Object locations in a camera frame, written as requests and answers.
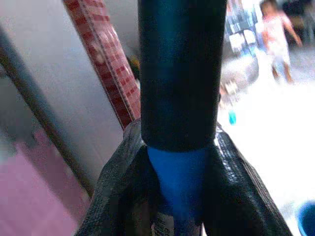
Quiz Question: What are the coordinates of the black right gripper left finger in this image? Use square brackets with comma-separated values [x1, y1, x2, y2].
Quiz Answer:
[75, 118, 178, 236]

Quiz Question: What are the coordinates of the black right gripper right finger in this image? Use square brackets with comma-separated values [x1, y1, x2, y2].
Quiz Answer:
[200, 122, 293, 236]

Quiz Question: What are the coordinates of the blue broom handle black grip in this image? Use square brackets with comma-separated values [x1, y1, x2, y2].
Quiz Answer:
[137, 0, 228, 236]

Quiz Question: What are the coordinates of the blue plastic bucket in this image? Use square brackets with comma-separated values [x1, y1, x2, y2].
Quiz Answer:
[296, 200, 315, 236]

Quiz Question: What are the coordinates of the red patterned mattress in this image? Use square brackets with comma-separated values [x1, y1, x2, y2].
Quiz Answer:
[63, 0, 141, 130]

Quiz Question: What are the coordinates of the child in white dress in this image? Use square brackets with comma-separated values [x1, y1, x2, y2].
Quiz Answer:
[259, 0, 303, 84]

